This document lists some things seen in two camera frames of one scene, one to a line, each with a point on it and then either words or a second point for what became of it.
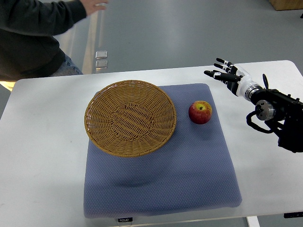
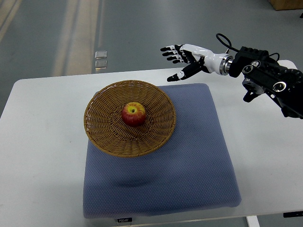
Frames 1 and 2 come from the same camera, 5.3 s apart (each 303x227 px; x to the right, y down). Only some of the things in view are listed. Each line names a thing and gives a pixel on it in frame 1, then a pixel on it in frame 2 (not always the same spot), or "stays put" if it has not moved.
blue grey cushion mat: [191, 172] stays put
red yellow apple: [200, 112] -> [133, 114]
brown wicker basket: [130, 118] stays put
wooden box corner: [287, 4] stays put
